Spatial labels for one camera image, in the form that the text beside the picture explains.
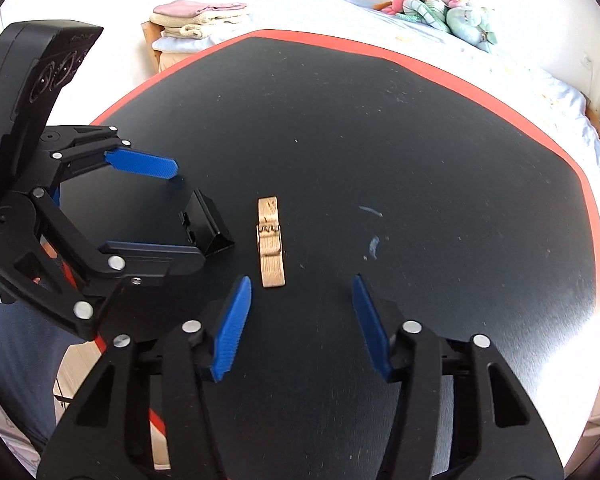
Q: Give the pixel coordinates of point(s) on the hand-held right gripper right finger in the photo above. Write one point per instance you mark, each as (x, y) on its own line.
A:
(372, 330)

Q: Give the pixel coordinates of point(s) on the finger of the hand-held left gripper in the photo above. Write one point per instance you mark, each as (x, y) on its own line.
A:
(140, 164)
(150, 255)

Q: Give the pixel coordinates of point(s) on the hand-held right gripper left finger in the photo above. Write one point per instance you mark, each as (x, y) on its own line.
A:
(230, 330)

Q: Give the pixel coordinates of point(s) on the black triangular plastic piece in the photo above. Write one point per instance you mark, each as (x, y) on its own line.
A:
(207, 220)

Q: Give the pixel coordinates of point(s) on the wooden clip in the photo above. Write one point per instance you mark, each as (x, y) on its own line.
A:
(271, 260)

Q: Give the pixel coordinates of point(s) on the folded cream towel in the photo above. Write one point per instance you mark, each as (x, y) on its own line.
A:
(200, 25)

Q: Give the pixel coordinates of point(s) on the folded pink towel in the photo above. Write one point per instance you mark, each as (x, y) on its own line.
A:
(195, 8)

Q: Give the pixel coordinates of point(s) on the black table red edge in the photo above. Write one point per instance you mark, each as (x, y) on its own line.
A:
(480, 60)

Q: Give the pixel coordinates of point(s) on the striped plush toy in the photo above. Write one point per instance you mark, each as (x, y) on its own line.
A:
(425, 15)

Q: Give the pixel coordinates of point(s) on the green plush toy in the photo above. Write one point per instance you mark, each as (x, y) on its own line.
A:
(467, 25)

